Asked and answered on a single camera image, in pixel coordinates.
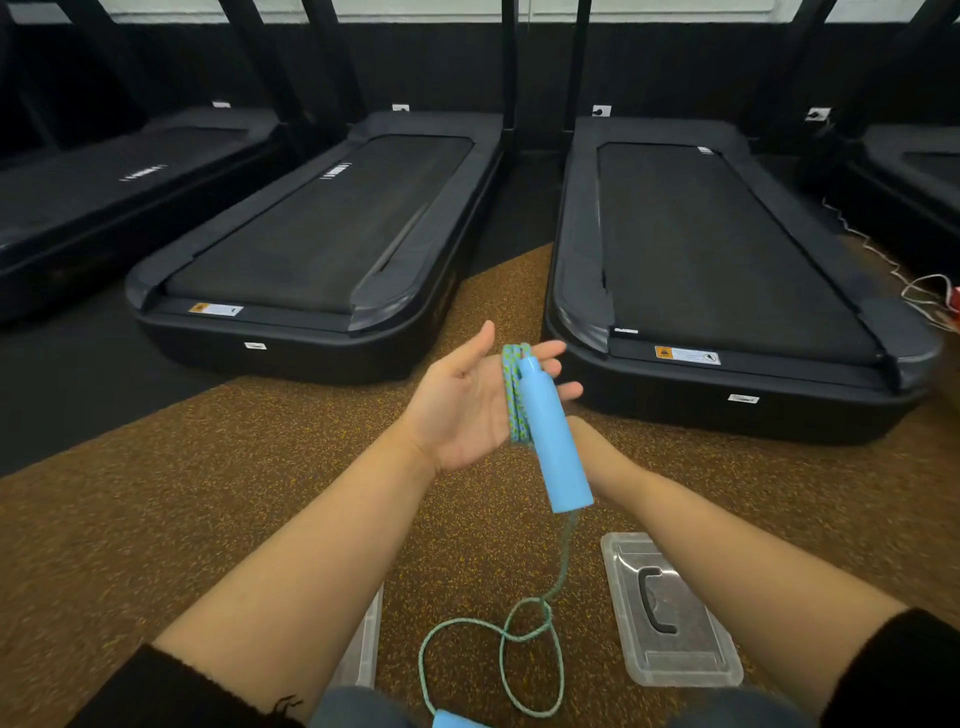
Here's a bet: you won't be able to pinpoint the person's right black sleeve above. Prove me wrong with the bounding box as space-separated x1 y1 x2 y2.
819 607 960 728

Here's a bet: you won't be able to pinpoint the person's right forearm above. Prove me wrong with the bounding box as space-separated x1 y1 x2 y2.
600 457 910 717

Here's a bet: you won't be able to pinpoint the blue green jump rope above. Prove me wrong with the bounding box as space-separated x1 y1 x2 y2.
417 342 596 728

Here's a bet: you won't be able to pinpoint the black treadmill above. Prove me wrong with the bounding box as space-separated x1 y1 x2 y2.
750 0 960 282
125 0 520 385
543 0 945 448
0 0 301 325

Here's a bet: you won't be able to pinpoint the person's left black sleeve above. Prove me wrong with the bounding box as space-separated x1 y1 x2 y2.
66 643 305 728

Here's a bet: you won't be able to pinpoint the person's blue jeans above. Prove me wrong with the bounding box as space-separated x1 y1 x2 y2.
307 684 820 728

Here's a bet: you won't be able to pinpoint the clear plastic lid black handle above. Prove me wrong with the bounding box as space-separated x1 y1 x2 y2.
600 531 745 690

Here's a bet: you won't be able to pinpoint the white cable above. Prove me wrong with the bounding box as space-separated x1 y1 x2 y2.
821 198 960 335

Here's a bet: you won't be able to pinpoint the person's left hand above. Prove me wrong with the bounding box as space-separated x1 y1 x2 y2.
399 321 585 475

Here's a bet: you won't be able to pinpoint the person's right hand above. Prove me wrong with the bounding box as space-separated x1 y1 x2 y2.
566 416 639 513

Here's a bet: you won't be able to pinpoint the person's black sleeve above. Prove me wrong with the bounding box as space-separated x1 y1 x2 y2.
819 607 960 728
66 643 305 728

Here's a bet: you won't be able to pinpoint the clear plastic storage box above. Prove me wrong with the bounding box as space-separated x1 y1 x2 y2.
328 585 384 691

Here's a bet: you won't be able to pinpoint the person's left forearm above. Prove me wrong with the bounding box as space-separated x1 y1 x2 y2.
152 423 438 715

